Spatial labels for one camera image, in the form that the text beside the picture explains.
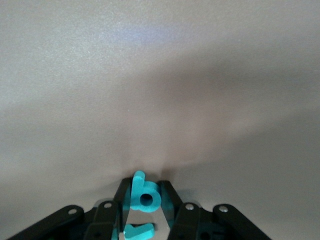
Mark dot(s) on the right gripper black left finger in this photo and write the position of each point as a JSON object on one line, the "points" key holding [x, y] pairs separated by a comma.
{"points": [[107, 220]]}

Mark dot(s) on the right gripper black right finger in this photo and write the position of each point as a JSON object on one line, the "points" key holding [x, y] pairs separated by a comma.
{"points": [[185, 220]]}

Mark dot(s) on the teal foam letter r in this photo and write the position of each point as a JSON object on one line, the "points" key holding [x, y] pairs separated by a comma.
{"points": [[140, 232]]}

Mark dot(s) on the teal foam letter d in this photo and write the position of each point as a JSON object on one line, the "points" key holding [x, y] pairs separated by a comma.
{"points": [[137, 190]]}

